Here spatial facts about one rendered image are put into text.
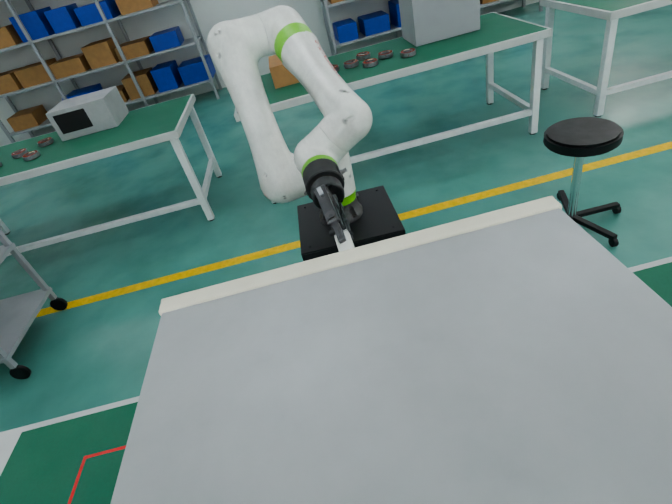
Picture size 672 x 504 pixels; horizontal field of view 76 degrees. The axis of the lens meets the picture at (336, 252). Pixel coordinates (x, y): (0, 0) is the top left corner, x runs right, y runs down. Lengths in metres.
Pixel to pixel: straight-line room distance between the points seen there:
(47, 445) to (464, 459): 1.17
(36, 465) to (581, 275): 1.23
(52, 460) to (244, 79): 1.08
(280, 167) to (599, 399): 1.08
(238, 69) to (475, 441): 1.16
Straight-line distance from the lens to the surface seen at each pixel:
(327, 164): 1.01
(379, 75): 3.12
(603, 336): 0.38
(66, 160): 3.49
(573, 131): 2.47
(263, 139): 1.29
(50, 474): 1.30
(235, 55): 1.32
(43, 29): 7.18
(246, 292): 0.46
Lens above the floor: 1.59
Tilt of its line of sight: 36 degrees down
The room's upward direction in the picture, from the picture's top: 16 degrees counter-clockwise
